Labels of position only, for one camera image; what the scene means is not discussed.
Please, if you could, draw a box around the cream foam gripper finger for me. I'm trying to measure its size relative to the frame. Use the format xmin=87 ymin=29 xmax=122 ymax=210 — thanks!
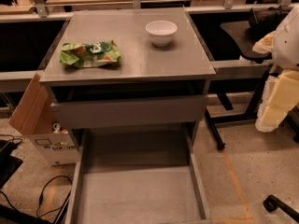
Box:
xmin=255 ymin=70 xmax=299 ymax=133
xmin=252 ymin=32 xmax=275 ymax=54

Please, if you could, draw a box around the green rice chip bag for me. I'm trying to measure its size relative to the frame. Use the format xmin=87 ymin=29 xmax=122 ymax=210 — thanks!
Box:
xmin=59 ymin=41 xmax=121 ymax=68

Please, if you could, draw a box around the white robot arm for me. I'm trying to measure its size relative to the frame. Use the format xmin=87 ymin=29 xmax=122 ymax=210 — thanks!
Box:
xmin=252 ymin=7 xmax=299 ymax=133

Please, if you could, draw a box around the grey drawer cabinet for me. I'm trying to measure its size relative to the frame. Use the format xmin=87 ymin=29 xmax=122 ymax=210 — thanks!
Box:
xmin=40 ymin=8 xmax=216 ymax=136

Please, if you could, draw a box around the grey open middle drawer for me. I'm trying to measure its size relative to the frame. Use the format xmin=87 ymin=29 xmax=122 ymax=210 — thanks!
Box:
xmin=65 ymin=129 xmax=212 ymax=224

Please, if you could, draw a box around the grey top drawer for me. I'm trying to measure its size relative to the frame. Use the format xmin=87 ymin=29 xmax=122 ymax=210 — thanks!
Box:
xmin=51 ymin=95 xmax=207 ymax=129

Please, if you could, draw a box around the dark object on side table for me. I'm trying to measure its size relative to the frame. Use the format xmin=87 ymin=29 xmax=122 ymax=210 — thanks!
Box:
xmin=249 ymin=7 xmax=289 ymax=33

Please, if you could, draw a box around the black side table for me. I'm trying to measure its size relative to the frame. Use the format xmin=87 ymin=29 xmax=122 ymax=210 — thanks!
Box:
xmin=204 ymin=20 xmax=299 ymax=151

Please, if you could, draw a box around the white ceramic bowl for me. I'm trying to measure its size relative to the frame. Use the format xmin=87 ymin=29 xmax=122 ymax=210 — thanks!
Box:
xmin=146 ymin=21 xmax=178 ymax=47

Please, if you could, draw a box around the black chair caster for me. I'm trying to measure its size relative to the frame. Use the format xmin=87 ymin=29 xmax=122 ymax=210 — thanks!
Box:
xmin=263 ymin=195 xmax=299 ymax=223

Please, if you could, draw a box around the open cardboard box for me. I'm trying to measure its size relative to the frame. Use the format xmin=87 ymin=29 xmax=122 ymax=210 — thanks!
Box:
xmin=8 ymin=74 xmax=78 ymax=165

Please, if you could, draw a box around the black equipment at left edge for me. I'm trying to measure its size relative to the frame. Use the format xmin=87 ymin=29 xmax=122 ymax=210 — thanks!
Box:
xmin=0 ymin=140 xmax=22 ymax=188

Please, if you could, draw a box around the black cable on floor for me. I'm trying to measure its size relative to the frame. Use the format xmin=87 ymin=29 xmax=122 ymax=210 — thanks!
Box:
xmin=36 ymin=175 xmax=73 ymax=220

